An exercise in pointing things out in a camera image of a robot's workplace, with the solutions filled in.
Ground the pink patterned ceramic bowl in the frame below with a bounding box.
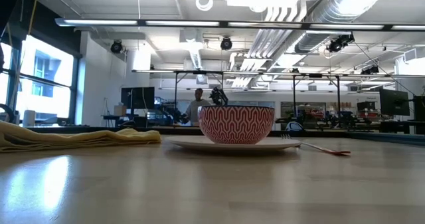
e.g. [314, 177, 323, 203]
[198, 104, 276, 145]

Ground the white speckled plate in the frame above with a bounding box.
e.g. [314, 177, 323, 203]
[165, 136, 302, 152]

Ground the orange-handled metal fork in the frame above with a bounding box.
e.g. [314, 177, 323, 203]
[280, 133, 351, 157]

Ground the person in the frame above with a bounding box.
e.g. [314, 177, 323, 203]
[184, 88, 213, 127]

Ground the black computer monitor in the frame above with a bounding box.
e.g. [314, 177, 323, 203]
[379, 88, 410, 116]
[120, 86, 155, 110]

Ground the dark blue chair back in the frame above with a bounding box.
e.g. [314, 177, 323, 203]
[285, 121, 305, 132]

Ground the overhead LED light bar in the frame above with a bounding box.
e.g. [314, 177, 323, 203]
[54, 17, 425, 33]

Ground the yellow cloth napkin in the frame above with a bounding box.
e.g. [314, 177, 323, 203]
[0, 120, 162, 154]

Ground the large window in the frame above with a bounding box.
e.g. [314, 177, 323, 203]
[0, 34, 79, 127]

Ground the white paper towel roll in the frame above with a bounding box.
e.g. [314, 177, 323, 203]
[22, 110, 37, 128]

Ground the black background rig frame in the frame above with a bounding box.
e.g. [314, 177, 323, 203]
[174, 70, 342, 119]

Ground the white coiled cable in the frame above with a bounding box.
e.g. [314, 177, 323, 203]
[195, 0, 214, 12]

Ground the silver ventilation duct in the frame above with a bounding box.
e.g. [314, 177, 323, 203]
[294, 0, 388, 54]

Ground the yellow hanging cable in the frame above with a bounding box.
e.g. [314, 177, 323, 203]
[28, 0, 39, 36]

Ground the black cable loop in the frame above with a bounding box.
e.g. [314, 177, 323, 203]
[0, 103, 16, 124]

